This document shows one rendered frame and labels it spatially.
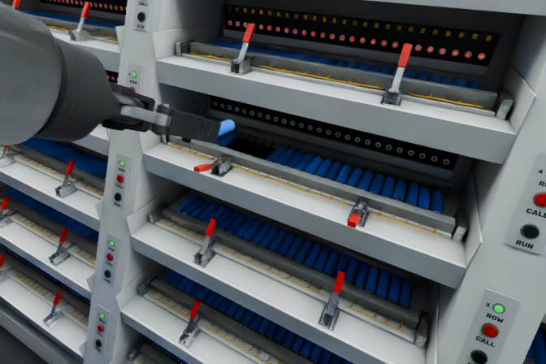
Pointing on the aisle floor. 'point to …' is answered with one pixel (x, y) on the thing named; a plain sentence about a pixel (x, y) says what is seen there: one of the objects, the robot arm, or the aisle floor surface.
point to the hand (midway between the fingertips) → (194, 127)
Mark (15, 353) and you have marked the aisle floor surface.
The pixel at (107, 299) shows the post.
